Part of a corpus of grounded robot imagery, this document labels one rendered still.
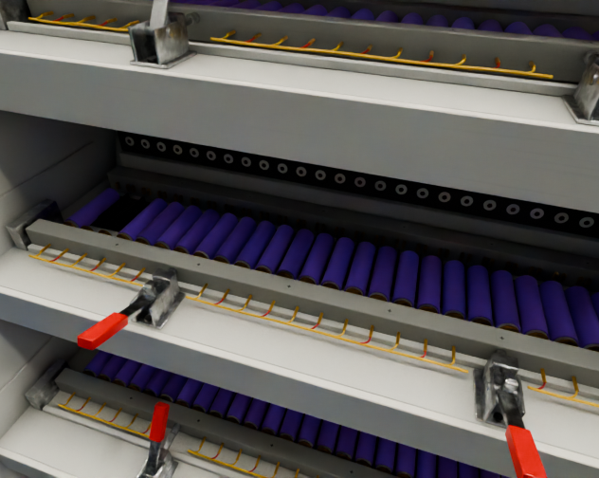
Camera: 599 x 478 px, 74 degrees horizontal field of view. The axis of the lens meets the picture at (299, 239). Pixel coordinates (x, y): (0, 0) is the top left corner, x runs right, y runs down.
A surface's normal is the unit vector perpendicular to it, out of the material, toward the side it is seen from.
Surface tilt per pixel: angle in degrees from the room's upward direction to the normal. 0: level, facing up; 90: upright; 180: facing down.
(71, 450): 21
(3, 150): 90
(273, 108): 111
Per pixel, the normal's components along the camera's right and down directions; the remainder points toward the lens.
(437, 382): 0.03, -0.78
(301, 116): -0.29, 0.59
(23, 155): 0.96, 0.21
